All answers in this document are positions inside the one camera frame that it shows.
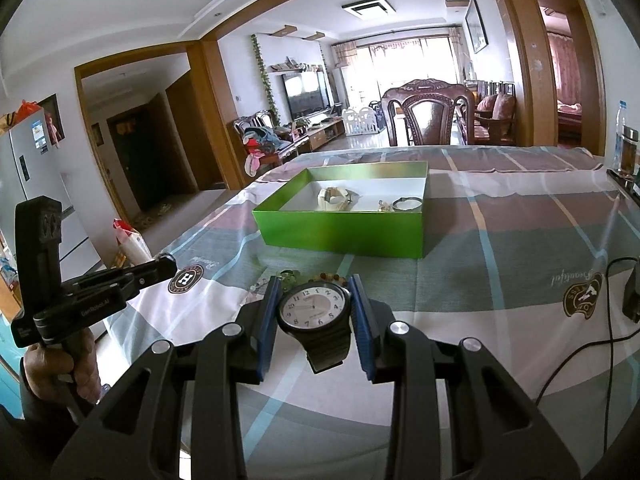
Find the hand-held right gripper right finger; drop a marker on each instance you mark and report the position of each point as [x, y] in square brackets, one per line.
[362, 330]

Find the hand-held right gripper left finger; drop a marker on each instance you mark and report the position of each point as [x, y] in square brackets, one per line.
[265, 330]

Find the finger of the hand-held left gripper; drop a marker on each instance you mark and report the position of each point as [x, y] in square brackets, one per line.
[150, 272]

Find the black wrist watch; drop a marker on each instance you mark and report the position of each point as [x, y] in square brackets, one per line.
[314, 307]

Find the green cardboard box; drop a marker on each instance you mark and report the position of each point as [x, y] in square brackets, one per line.
[340, 235]

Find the small gold ornament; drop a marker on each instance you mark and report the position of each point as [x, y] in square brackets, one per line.
[384, 205]

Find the thin metal bangle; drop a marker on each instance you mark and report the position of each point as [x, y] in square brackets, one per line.
[395, 204]

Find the person's left forearm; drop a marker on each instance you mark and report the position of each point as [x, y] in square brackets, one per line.
[30, 440]

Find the person's left hand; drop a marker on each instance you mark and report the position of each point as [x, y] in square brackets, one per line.
[50, 366]

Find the red and white paper bag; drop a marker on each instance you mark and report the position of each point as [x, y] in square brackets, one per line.
[131, 245]

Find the silver refrigerator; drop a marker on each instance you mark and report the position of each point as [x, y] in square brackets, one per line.
[25, 175]

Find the dark wooden door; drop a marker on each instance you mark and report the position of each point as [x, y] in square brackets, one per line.
[129, 160]

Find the checked printed tablecloth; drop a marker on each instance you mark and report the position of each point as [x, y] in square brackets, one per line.
[475, 270]

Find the red plastic bag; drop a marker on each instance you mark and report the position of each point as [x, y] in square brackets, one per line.
[26, 111]

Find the pile of colourful clothes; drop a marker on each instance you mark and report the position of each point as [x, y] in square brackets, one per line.
[260, 142]

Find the carved wooden armchair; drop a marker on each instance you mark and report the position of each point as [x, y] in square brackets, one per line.
[280, 147]

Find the wooden television cabinet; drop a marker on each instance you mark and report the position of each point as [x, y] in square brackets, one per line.
[322, 132]

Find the white baby playpen fence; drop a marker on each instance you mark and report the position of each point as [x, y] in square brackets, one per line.
[361, 121]

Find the dark wooden dining chair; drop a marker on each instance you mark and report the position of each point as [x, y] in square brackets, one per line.
[430, 117]

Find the green hanging vine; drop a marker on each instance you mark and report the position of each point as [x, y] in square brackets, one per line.
[265, 75]

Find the flat screen television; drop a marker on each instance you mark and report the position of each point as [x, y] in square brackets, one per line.
[305, 92]

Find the white standing air conditioner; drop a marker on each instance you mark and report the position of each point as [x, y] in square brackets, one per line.
[342, 87]

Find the wooden sofa with cushions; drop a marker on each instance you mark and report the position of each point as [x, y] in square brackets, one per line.
[495, 115]

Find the black power adapter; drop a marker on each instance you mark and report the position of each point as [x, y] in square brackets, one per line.
[633, 292]

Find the beige window curtain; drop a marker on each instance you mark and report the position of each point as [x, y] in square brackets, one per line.
[345, 52]

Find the bed with pink cover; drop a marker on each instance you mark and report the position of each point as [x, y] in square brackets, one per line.
[570, 116]

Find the glass tea jar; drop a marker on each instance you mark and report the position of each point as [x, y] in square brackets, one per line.
[631, 155]

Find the clear water bottle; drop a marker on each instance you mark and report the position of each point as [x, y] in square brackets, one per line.
[621, 130]

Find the pink bedroom curtain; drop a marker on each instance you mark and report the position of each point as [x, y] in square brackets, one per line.
[562, 65]

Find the wall poster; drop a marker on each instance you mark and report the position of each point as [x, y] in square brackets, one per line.
[52, 120]

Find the wall shelf with ornaments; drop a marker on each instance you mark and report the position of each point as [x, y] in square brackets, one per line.
[292, 66]

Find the framed wall picture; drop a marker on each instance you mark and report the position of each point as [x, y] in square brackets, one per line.
[476, 25]

